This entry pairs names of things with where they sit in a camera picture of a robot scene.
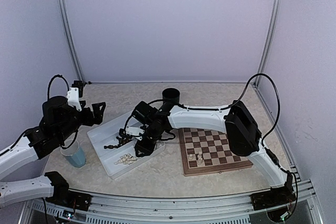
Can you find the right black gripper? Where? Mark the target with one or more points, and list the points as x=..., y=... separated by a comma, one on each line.
x=147, y=150

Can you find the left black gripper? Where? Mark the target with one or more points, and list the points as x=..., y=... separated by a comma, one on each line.
x=88, y=120

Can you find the white plastic tray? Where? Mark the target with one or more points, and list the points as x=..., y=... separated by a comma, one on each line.
x=106, y=134

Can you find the wooden chess board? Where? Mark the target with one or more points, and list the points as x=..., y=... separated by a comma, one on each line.
x=217, y=157

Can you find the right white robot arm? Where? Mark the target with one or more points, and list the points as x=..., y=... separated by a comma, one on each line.
x=243, y=135

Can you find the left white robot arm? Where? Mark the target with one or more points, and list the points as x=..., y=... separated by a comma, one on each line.
x=32, y=145

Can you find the white chess pieces pile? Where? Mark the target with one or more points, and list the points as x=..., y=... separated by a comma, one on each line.
x=126, y=159

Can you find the dark chess pieces pile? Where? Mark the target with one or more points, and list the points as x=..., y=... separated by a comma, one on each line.
x=121, y=142

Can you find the light blue pitcher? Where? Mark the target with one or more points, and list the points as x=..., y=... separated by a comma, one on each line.
x=73, y=153

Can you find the dark green cup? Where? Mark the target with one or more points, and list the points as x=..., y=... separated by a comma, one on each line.
x=171, y=95

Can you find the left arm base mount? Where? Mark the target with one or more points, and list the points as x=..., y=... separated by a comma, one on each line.
x=73, y=199

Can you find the left aluminium frame post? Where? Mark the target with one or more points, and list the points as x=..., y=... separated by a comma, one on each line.
x=70, y=40

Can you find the aluminium frame post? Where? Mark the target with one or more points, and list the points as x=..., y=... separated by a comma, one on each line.
x=269, y=36
x=70, y=40

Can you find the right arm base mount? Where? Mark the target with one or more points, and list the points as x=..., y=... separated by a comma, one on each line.
x=269, y=199

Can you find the aluminium front rail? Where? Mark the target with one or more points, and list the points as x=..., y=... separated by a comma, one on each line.
x=104, y=208

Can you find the right aluminium frame post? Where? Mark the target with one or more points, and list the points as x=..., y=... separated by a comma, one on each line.
x=269, y=36

